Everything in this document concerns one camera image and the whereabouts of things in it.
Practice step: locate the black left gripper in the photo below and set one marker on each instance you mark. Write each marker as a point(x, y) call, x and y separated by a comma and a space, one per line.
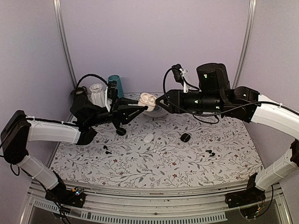
point(121, 110)

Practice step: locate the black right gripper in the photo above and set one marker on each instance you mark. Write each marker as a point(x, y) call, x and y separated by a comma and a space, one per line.
point(175, 97)

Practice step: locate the small white case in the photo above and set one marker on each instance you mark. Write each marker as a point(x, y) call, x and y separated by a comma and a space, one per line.
point(148, 100)

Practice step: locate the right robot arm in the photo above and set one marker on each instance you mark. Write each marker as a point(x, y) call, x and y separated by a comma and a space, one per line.
point(214, 97)

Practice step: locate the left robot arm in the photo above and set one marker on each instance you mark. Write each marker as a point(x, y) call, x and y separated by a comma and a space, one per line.
point(22, 129)

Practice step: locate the black earbud case left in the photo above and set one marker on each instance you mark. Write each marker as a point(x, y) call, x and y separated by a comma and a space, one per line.
point(121, 131)

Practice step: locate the black earbud case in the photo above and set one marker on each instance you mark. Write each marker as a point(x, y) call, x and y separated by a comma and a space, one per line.
point(185, 137)
point(121, 131)

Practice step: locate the white oval earbud case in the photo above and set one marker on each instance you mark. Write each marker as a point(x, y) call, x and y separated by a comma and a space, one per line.
point(148, 138)

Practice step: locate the black earbud case right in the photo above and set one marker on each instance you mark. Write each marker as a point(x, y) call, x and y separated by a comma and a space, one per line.
point(185, 137)

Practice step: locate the white ribbed plate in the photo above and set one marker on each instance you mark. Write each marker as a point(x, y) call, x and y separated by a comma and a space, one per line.
point(158, 112)

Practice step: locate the white ribbed vase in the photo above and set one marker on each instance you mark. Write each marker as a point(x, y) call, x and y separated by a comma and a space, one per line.
point(97, 95)

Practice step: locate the teal vase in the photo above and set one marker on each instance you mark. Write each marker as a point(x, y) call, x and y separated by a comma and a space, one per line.
point(117, 79)

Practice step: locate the black cylinder vase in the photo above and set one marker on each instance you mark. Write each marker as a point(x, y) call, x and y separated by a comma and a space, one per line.
point(78, 92)

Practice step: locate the floral table mat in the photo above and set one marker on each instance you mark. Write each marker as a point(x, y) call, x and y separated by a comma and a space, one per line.
point(132, 163)

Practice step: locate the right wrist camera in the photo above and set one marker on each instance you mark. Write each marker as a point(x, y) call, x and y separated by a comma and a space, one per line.
point(179, 75)

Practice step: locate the front aluminium rail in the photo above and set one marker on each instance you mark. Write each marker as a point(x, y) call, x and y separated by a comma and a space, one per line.
point(189, 205)

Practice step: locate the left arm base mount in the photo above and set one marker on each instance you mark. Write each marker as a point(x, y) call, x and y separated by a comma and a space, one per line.
point(64, 196)

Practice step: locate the left aluminium post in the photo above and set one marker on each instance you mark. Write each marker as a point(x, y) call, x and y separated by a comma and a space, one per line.
point(63, 39)

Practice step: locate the aluminium post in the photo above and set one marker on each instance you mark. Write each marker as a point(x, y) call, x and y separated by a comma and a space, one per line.
point(246, 40)
point(63, 39)

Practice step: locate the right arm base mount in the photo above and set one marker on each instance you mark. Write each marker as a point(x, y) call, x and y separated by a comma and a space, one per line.
point(244, 197)

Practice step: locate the right aluminium post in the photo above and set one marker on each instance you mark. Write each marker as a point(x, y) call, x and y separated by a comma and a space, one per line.
point(246, 40)

